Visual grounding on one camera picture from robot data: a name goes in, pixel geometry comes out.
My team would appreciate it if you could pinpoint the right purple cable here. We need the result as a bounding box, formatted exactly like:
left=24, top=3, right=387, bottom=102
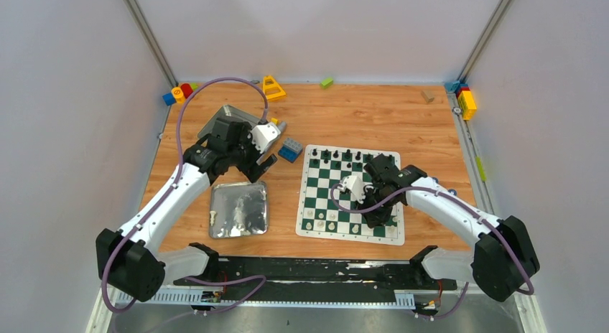
left=330, top=182, right=535, bottom=321

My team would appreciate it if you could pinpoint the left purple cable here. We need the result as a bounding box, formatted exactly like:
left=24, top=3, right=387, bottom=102
left=101, top=77, right=270, bottom=317

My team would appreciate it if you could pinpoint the yellow triangle toy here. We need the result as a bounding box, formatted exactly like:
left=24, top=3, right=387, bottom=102
left=262, top=75, right=287, bottom=101

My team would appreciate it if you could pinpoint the grey and blue brick stack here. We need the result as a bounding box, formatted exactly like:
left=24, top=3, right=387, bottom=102
left=278, top=137, right=303, bottom=163

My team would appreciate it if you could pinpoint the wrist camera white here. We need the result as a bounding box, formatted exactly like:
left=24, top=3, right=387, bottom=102
left=339, top=175, right=375, bottom=204
left=251, top=122, right=282, bottom=154

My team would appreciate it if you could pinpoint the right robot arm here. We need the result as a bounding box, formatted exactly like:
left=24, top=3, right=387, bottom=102
left=357, top=154, right=540, bottom=301

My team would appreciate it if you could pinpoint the coloured blocks cluster left corner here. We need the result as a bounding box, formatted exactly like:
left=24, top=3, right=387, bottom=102
left=162, top=83, right=198, bottom=106

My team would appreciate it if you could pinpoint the green block at back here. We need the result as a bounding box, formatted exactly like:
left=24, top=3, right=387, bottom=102
left=320, top=77, right=334, bottom=89

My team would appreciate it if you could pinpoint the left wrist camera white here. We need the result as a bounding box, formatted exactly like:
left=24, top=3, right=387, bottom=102
left=251, top=122, right=282, bottom=154

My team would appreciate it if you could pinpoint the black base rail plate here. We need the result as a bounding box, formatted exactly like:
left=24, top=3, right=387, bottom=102
left=200, top=256, right=457, bottom=304

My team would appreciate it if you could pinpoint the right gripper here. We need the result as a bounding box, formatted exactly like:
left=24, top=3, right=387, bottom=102
left=353, top=187, right=398, bottom=228

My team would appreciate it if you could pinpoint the square metal tin box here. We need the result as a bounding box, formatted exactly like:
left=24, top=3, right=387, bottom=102
left=197, top=104, right=266, bottom=139

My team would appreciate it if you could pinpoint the purple cable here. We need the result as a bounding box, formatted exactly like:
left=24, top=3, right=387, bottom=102
left=101, top=77, right=270, bottom=317
left=330, top=182, right=535, bottom=321

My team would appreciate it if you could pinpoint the brown wooden block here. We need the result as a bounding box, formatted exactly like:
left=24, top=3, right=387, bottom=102
left=421, top=90, right=435, bottom=103

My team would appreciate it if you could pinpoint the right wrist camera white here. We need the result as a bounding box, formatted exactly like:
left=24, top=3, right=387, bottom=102
left=339, top=175, right=375, bottom=204

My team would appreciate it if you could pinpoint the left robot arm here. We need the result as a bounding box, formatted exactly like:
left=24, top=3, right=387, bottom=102
left=96, top=116, right=283, bottom=302

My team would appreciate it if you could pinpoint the green white chess board mat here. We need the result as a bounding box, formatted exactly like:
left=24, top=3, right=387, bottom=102
left=295, top=144, right=405, bottom=245

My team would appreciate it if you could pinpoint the coloured brick stack right corner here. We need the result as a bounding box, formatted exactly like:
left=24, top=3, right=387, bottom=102
left=444, top=81, right=478, bottom=121

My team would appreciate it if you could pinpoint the grey toy microphone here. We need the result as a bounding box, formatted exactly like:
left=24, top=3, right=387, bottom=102
left=278, top=121, right=287, bottom=133

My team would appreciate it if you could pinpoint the silver tin lid tray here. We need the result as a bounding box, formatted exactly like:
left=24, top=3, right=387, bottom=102
left=209, top=181, right=269, bottom=239

